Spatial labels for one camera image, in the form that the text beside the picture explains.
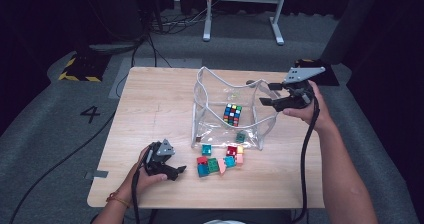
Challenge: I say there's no orange beaded bracelet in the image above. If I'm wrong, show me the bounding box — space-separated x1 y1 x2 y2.
105 191 131 209

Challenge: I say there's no white metal stand frame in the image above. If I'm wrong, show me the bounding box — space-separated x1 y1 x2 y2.
202 0 290 46

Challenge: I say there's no tangled floor cable bundle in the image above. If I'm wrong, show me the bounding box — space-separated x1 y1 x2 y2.
149 0 218 36

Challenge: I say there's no person's left hand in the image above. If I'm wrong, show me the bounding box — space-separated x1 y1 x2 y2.
121 145 169 202

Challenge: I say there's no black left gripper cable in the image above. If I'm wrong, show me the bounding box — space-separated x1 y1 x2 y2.
130 150 141 224

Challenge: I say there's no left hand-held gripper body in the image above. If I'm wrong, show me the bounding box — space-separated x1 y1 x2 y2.
142 138 176 177

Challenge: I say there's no grey upright post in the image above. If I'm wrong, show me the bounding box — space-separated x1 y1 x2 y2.
319 0 383 65

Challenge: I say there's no clear plastic bag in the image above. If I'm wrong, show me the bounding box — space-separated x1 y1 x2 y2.
190 66 280 151

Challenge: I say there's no long black floor cable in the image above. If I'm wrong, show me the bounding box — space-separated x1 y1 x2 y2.
8 112 116 224

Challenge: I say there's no person's right hand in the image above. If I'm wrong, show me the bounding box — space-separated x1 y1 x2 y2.
282 80 335 133

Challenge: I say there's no grey power strip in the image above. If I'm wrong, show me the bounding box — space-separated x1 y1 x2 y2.
88 42 139 54

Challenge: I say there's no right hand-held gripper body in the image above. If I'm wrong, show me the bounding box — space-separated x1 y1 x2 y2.
274 66 327 113

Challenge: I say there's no grey floor tape strip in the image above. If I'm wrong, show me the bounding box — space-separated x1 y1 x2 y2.
84 169 110 180

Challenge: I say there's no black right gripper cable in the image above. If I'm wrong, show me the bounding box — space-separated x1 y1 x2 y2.
291 93 321 224

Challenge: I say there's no black yellow striped base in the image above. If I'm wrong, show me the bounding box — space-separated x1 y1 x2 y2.
294 58 340 87
58 52 111 83

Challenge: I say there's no green toy block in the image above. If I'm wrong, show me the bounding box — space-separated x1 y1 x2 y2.
207 157 220 174

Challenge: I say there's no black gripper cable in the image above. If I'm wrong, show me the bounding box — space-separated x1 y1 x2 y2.
291 93 321 224
130 150 141 224

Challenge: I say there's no multicoloured puzzle cube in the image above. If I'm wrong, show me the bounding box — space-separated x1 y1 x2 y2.
223 103 243 128

